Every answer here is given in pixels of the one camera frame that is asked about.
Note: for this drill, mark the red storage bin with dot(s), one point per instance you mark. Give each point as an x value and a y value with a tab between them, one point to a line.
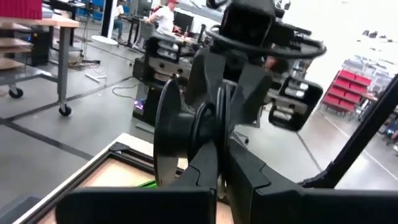
18	9

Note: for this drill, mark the red shelf bin rack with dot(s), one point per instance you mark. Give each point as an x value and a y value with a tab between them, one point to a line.
345	93

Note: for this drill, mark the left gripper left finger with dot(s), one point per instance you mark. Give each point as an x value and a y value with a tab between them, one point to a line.
140	207

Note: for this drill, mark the wooden workbench on casters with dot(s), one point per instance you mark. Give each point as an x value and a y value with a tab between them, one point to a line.
63	62

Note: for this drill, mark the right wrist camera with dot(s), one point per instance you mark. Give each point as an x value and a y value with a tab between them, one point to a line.
245	25

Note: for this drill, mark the person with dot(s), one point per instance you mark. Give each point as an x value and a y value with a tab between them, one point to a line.
164	18
118	21

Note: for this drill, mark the green plastic bin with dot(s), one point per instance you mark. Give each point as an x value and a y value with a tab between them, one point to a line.
149	184

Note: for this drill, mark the white round table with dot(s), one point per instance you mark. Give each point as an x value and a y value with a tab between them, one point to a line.
104	40

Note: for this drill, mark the white pillar panel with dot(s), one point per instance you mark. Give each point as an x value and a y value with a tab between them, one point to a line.
107	18

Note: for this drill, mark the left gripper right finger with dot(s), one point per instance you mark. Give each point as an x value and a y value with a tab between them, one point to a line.
311	208

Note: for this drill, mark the black computer tower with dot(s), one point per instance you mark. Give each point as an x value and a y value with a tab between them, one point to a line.
149	105

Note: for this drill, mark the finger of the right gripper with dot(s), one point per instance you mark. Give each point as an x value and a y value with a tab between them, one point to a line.
252	93
203	77

